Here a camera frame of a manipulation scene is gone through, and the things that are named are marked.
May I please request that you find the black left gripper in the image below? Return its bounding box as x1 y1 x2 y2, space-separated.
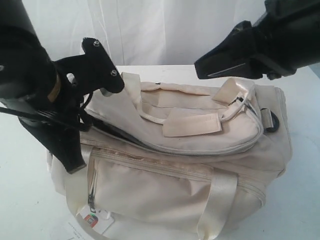
0 95 88 174

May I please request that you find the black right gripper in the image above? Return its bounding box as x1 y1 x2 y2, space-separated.
194 0 320 80

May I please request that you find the beige fabric duffel bag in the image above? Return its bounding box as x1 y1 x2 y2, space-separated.
47 72 292 240

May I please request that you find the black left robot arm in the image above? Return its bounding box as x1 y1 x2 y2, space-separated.
0 0 87 174

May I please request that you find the white paper hang tag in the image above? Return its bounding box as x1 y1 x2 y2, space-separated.
62 204 115 240

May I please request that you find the white backdrop curtain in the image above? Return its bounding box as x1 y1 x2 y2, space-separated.
23 0 265 65

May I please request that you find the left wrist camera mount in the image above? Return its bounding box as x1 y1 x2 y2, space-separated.
54 37 125 98

